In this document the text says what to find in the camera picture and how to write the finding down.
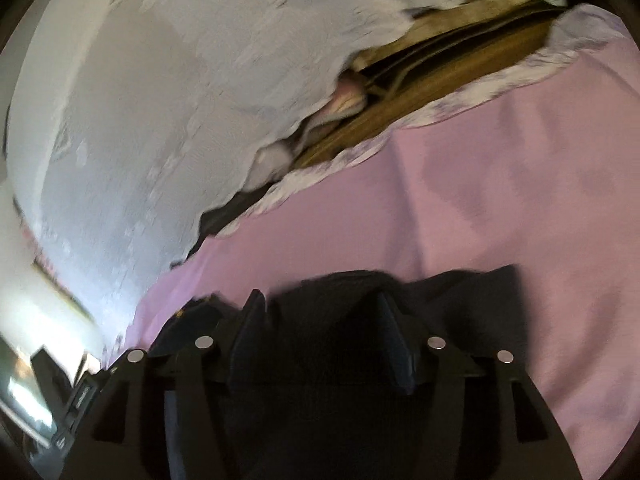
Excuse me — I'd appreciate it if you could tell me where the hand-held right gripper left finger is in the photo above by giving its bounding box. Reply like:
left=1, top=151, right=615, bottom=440
left=60, top=289, right=268, bottom=480

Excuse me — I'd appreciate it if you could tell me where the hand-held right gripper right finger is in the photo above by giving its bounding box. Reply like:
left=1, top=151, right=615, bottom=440
left=375, top=291, right=583, bottom=480

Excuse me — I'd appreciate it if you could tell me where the navy knit cardigan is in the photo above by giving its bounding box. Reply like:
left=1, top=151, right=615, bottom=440
left=149, top=264, right=532, bottom=480

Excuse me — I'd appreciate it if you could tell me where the pink bed sheet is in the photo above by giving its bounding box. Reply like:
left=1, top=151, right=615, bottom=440
left=105, top=4, right=640, bottom=480

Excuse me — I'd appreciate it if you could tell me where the pink folded blanket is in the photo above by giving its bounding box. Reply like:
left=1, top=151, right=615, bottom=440
left=299, top=71, right=372, bottom=137

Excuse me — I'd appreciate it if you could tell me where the white lace cloth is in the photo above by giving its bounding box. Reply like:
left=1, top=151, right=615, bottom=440
left=5, top=0, right=568, bottom=333

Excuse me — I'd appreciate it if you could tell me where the stack of folded blankets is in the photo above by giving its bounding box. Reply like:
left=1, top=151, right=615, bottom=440
left=350, top=0, right=567, bottom=92

